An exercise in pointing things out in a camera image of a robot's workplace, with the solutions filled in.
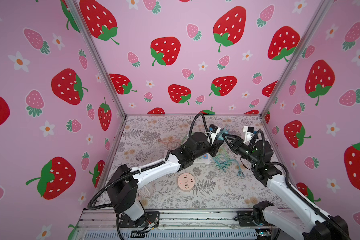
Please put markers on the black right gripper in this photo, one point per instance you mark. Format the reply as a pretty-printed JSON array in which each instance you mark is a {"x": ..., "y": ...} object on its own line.
[{"x": 237, "y": 143}]

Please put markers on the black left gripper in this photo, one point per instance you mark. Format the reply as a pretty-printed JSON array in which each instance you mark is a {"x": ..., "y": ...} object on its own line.
[{"x": 213, "y": 148}]

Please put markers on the teal charger plug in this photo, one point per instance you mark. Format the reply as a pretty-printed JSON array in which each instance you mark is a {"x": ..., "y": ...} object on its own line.
[{"x": 221, "y": 133}]

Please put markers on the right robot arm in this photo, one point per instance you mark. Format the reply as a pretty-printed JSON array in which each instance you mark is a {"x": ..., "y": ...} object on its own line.
[{"x": 311, "y": 222}]

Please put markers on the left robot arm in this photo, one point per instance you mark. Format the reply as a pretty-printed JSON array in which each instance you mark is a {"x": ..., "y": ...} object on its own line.
[{"x": 120, "y": 193}]

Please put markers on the white multicolour power strip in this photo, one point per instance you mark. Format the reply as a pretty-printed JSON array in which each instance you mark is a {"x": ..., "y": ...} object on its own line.
[{"x": 204, "y": 159}]

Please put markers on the round pink power socket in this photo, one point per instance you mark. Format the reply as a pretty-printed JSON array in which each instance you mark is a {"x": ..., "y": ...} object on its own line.
[{"x": 186, "y": 182}]

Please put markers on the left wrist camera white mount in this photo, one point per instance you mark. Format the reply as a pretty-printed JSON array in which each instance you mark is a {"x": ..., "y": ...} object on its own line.
[{"x": 213, "y": 132}]

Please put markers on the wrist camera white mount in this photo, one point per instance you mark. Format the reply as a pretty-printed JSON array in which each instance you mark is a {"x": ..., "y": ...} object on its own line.
[
  {"x": 213, "y": 132},
  {"x": 248, "y": 133}
]

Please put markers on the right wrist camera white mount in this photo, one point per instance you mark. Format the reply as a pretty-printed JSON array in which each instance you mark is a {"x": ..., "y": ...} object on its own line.
[{"x": 248, "y": 133}]

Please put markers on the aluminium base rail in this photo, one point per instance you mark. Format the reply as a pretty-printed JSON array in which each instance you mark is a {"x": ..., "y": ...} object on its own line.
[{"x": 182, "y": 224}]

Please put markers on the aluminium frame corner post right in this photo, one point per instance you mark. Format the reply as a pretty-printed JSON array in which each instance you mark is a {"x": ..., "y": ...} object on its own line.
[{"x": 313, "y": 25}]

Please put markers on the aluminium frame corner post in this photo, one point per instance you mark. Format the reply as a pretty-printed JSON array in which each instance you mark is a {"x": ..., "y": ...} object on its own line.
[
  {"x": 313, "y": 25},
  {"x": 78, "y": 18}
]

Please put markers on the aluminium frame corner post left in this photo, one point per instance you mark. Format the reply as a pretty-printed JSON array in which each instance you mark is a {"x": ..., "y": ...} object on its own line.
[{"x": 78, "y": 18}]

